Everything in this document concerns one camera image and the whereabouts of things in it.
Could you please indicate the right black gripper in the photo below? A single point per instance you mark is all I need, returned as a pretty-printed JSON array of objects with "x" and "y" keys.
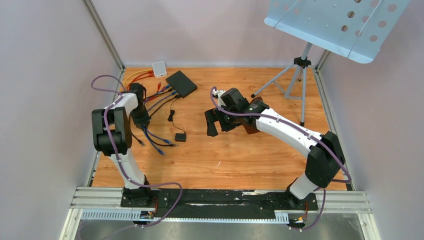
[{"x": 212, "y": 115}]

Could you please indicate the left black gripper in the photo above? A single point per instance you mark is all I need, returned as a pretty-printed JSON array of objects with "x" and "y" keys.
[{"x": 146, "y": 120}]

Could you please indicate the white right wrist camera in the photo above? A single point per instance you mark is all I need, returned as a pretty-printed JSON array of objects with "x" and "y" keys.
[{"x": 217, "y": 93}]

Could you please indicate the black network switch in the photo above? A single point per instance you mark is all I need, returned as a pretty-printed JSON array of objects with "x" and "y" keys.
[{"x": 181, "y": 84}]

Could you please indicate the silver music stand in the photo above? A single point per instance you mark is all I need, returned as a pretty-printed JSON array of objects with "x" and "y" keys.
[{"x": 359, "y": 36}]

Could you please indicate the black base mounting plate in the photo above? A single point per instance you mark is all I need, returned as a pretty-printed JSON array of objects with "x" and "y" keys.
[{"x": 216, "y": 203}]

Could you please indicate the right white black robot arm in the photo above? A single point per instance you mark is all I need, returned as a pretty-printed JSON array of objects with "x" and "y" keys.
[{"x": 323, "y": 152}]

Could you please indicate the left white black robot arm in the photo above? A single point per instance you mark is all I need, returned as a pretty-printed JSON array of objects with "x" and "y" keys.
[{"x": 112, "y": 135}]

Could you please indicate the small white router box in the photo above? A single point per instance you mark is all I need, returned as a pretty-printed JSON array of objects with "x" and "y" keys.
[{"x": 159, "y": 69}]

